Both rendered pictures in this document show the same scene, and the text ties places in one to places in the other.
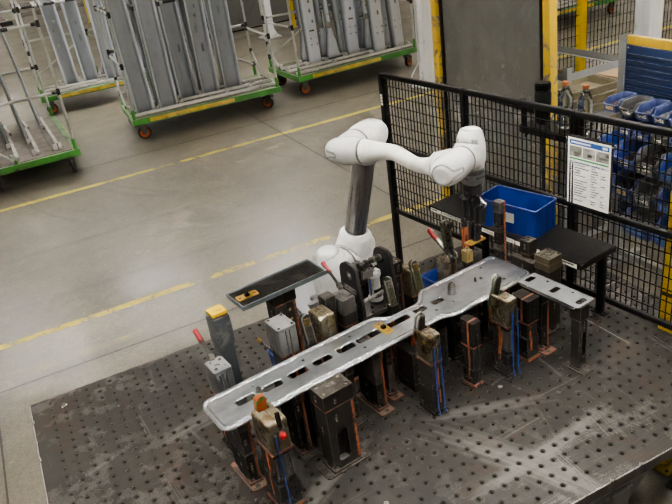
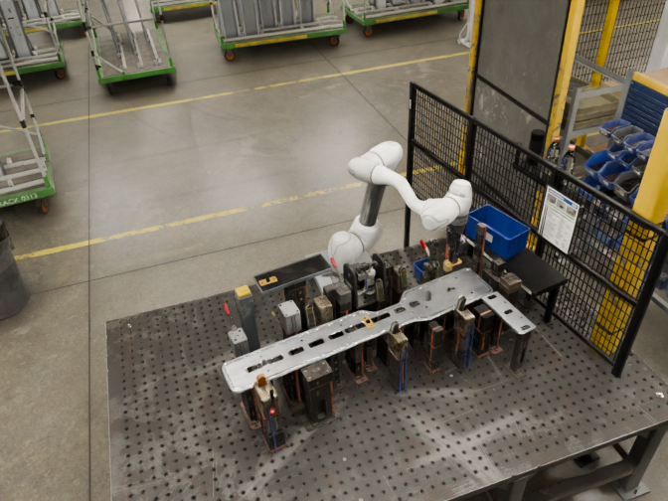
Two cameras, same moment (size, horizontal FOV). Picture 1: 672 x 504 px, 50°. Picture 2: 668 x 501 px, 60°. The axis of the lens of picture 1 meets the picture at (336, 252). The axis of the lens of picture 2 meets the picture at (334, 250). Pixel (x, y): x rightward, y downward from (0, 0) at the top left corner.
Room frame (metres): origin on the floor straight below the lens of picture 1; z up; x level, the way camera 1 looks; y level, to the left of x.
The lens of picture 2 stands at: (0.24, -0.21, 2.97)
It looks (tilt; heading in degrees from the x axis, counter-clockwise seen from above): 38 degrees down; 6
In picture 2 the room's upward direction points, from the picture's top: 3 degrees counter-clockwise
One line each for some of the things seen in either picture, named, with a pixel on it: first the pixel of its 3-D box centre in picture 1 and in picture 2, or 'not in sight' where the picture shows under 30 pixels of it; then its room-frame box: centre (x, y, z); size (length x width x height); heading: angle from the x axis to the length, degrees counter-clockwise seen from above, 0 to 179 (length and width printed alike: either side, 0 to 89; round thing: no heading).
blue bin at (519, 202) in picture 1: (516, 211); (496, 231); (2.83, -0.81, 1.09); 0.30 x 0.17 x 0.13; 40
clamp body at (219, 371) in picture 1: (227, 405); (243, 361); (2.05, 0.46, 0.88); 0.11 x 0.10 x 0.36; 31
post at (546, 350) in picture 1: (541, 317); (495, 326); (2.36, -0.77, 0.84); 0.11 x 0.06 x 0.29; 31
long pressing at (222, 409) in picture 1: (380, 332); (365, 325); (2.19, -0.12, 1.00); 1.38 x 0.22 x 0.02; 121
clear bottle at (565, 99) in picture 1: (565, 104); (552, 156); (2.87, -1.03, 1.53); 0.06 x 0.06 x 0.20
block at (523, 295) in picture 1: (524, 325); (480, 331); (2.33, -0.69, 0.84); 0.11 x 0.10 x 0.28; 31
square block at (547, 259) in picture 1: (547, 292); (506, 304); (2.48, -0.83, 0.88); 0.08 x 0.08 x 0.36; 31
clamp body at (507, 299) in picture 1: (504, 334); (461, 338); (2.24, -0.59, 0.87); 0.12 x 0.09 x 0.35; 31
